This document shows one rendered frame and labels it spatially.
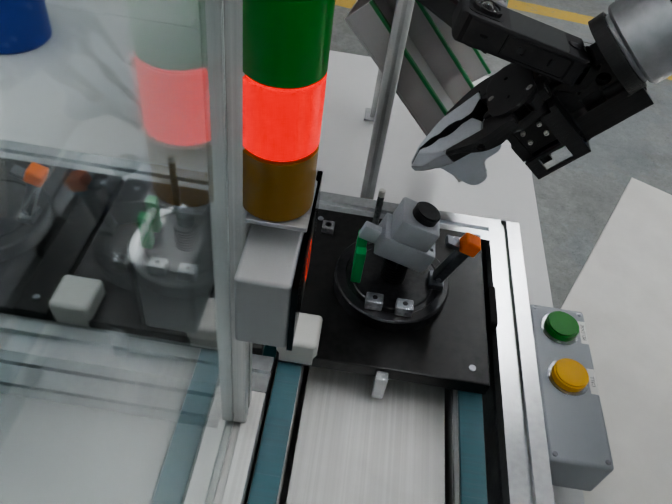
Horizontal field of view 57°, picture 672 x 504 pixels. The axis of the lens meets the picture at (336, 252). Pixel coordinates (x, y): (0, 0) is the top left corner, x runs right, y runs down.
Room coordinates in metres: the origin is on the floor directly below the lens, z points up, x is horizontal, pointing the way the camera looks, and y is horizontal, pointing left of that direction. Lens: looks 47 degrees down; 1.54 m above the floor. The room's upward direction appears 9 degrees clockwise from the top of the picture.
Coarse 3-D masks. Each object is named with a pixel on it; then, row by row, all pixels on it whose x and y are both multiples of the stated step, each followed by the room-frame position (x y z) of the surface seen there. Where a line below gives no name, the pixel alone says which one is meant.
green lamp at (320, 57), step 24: (264, 0) 0.29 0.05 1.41; (288, 0) 0.29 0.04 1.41; (312, 0) 0.29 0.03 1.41; (264, 24) 0.29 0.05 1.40; (288, 24) 0.29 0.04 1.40; (312, 24) 0.29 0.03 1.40; (264, 48) 0.29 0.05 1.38; (288, 48) 0.29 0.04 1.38; (312, 48) 0.29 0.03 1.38; (264, 72) 0.29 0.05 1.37; (288, 72) 0.29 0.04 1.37; (312, 72) 0.29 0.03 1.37
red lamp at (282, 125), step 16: (320, 80) 0.30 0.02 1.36; (256, 96) 0.29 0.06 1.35; (272, 96) 0.28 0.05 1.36; (288, 96) 0.29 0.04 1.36; (304, 96) 0.29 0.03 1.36; (320, 96) 0.30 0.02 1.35; (256, 112) 0.29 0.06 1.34; (272, 112) 0.28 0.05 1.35; (288, 112) 0.29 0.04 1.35; (304, 112) 0.29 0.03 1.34; (320, 112) 0.30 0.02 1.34; (256, 128) 0.29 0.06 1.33; (272, 128) 0.28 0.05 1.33; (288, 128) 0.29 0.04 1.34; (304, 128) 0.29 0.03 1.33; (320, 128) 0.31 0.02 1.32; (256, 144) 0.29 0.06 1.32; (272, 144) 0.28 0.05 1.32; (288, 144) 0.29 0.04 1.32; (304, 144) 0.29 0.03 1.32; (272, 160) 0.28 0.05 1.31; (288, 160) 0.29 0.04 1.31
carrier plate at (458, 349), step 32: (320, 224) 0.59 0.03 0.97; (352, 224) 0.60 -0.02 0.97; (320, 256) 0.53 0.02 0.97; (480, 256) 0.58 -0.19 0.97; (320, 288) 0.48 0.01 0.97; (480, 288) 0.52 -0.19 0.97; (352, 320) 0.44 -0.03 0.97; (448, 320) 0.46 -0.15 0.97; (480, 320) 0.47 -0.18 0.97; (320, 352) 0.39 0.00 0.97; (352, 352) 0.39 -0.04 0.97; (384, 352) 0.40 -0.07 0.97; (416, 352) 0.41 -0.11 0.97; (448, 352) 0.42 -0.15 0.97; (480, 352) 0.42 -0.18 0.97; (448, 384) 0.38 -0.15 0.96; (480, 384) 0.38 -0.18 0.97
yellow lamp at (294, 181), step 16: (256, 160) 0.29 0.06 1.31; (304, 160) 0.29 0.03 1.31; (256, 176) 0.29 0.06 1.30; (272, 176) 0.28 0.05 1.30; (288, 176) 0.29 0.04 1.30; (304, 176) 0.29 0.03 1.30; (256, 192) 0.29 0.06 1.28; (272, 192) 0.28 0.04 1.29; (288, 192) 0.29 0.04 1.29; (304, 192) 0.29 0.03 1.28; (256, 208) 0.29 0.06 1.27; (272, 208) 0.28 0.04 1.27; (288, 208) 0.29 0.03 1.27; (304, 208) 0.30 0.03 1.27
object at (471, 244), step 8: (448, 240) 0.50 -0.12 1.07; (456, 240) 0.50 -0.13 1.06; (464, 240) 0.50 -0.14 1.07; (472, 240) 0.50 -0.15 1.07; (480, 240) 0.50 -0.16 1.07; (456, 248) 0.49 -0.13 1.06; (464, 248) 0.49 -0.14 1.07; (472, 248) 0.49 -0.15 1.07; (480, 248) 0.49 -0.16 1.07; (448, 256) 0.50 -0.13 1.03; (456, 256) 0.49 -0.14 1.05; (464, 256) 0.49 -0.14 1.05; (472, 256) 0.49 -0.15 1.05; (440, 264) 0.50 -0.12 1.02; (448, 264) 0.49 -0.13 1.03; (456, 264) 0.49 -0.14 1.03; (440, 272) 0.49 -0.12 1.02; (448, 272) 0.49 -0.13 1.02; (440, 280) 0.49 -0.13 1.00
